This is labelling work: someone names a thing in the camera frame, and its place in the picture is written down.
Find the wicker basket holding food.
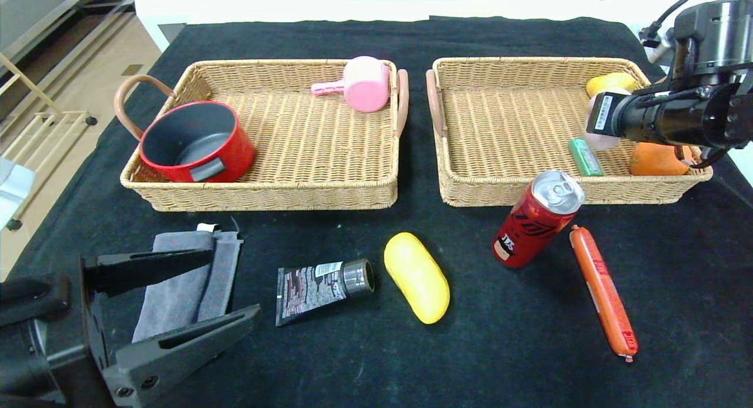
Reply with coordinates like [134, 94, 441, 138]
[426, 57, 714, 208]

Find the grey folded towel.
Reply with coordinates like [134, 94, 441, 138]
[132, 223, 245, 344]

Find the wooden rack on wheels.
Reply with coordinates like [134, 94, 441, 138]
[0, 52, 98, 229]

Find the green gum pack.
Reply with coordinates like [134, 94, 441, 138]
[568, 138, 604, 177]

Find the pink plastic measuring cup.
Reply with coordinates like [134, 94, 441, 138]
[311, 56, 391, 113]

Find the orange sausage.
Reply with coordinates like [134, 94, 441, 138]
[568, 226, 638, 363]

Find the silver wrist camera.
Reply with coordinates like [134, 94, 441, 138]
[640, 25, 677, 65]
[0, 158, 36, 229]

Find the yellow oblong food item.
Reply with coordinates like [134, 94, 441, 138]
[384, 232, 451, 325]

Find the orange fruit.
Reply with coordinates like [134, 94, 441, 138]
[628, 141, 695, 176]

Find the black right camera cable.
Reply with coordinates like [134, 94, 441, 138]
[641, 0, 748, 44]

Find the red soda can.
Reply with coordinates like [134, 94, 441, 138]
[492, 170, 585, 269]

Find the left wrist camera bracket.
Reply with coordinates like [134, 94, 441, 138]
[0, 276, 71, 327]

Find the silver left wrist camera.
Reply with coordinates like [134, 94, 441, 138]
[0, 158, 36, 229]

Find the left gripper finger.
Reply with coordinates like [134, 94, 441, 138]
[82, 248, 216, 297]
[103, 304, 262, 408]

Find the black tablecloth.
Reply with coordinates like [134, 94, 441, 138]
[0, 17, 753, 408]

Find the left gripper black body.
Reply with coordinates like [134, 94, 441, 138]
[34, 255, 119, 408]

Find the yellow pear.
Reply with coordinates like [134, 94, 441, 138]
[585, 72, 639, 98]

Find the pale pink peach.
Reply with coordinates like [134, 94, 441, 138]
[587, 88, 624, 152]

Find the wicker basket holding kitchenware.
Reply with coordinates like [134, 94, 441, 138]
[114, 59, 409, 212]

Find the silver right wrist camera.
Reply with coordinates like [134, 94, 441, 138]
[640, 25, 677, 65]

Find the grey metal shelf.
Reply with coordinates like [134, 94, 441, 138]
[0, 0, 139, 123]

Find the black tube grey cap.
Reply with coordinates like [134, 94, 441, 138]
[275, 258, 376, 327]

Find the red pot grey inside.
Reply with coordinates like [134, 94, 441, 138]
[139, 101, 256, 183]

